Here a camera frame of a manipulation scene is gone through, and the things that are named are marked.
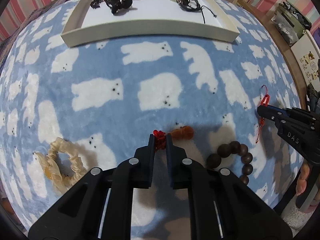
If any black plastic hair claw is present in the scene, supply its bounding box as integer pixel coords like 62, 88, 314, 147
104, 0, 133, 15

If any striped knitted blanket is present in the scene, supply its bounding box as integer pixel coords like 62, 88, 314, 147
1, 0, 70, 68

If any red string charm bracelet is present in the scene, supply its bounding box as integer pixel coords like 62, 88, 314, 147
254, 84, 271, 145

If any dark wooden bead bracelet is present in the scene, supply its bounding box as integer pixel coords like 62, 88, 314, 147
206, 140, 254, 185

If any green storage box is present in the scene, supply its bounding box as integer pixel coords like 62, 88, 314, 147
271, 0, 312, 47

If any person hand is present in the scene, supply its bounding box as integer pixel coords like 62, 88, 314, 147
296, 160, 311, 196

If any white cardboard tray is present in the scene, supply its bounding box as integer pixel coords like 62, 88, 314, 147
61, 0, 240, 47

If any orange gourd red knot charm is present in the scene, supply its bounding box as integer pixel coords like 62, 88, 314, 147
153, 126, 194, 151

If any blue polar bear blanket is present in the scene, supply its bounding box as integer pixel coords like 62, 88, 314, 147
1, 0, 303, 229

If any bear pattern white box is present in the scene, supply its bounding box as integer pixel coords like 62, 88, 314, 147
291, 30, 319, 91

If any cream flower scrunchie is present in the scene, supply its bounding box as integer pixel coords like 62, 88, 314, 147
34, 137, 87, 194

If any wooden desk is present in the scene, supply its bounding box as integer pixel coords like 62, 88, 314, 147
237, 0, 307, 109

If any black braided bracelet bundle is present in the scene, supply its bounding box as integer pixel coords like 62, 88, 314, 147
176, 0, 218, 25

